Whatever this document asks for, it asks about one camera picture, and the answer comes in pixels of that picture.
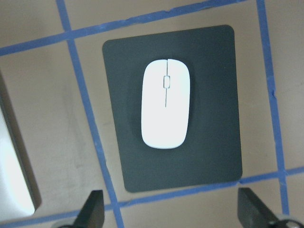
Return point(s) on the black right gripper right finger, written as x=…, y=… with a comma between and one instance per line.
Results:
x=253, y=213

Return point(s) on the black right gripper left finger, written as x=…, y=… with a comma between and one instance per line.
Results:
x=92, y=213

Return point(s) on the white computer mouse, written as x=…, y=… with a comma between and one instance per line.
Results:
x=165, y=104

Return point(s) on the black mousepad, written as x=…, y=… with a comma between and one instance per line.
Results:
x=211, y=152

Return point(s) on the silver laptop notebook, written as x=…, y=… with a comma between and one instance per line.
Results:
x=19, y=193

